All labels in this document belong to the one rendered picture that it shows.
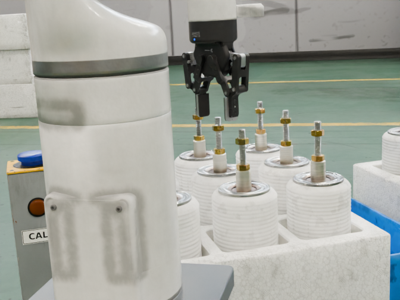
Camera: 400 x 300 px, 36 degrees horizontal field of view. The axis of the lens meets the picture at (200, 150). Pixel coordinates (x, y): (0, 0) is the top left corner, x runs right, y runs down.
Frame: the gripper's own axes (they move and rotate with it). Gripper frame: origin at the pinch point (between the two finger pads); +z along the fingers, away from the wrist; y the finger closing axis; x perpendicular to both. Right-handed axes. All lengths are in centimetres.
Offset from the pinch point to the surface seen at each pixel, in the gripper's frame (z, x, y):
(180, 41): 12, 303, -415
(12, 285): 35, -23, -38
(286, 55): 29, 365, -334
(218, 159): 7.7, -0.8, 0.9
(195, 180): 10.6, -4.6, -0.6
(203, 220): 17.1, -4.7, 0.9
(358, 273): 22.3, 5.5, 23.5
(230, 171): 10.0, 1.2, 1.4
